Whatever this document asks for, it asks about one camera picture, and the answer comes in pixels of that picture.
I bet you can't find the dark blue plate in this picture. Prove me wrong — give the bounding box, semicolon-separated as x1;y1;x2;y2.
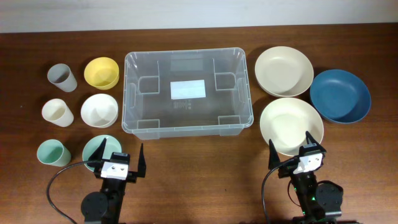
310;69;372;124

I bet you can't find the yellow plastic bowl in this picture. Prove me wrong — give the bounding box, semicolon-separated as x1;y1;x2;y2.
84;57;119;90

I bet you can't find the clear plastic storage container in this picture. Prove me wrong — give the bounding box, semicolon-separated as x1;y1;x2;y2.
121;47;254;140

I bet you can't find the white plastic bowl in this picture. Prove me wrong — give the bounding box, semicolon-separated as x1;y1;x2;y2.
80;93;119;128

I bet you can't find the mint green plastic bowl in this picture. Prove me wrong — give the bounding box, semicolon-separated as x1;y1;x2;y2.
82;135;122;161

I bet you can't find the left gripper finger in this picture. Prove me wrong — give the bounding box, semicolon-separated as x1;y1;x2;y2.
87;138;106;167
137;143;146;178

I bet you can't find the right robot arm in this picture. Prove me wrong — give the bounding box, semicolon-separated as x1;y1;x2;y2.
261;131;343;223

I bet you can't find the cream plastic cup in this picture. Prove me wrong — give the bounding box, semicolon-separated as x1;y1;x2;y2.
42;98;74;128

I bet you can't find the beige plate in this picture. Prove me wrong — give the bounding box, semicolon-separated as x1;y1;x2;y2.
254;46;314;97

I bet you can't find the cream plate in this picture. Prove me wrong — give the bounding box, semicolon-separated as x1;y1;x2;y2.
259;98;324;157

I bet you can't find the mint green plastic cup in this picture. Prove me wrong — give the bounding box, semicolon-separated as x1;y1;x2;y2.
37;139;72;167

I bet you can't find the grey plastic cup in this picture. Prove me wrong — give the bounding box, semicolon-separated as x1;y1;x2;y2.
47;63;77;92

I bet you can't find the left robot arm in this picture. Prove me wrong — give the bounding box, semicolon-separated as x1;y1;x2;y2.
81;139;146;224

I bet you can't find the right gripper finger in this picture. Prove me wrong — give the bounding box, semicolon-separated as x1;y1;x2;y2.
268;139;280;170
305;131;319;147

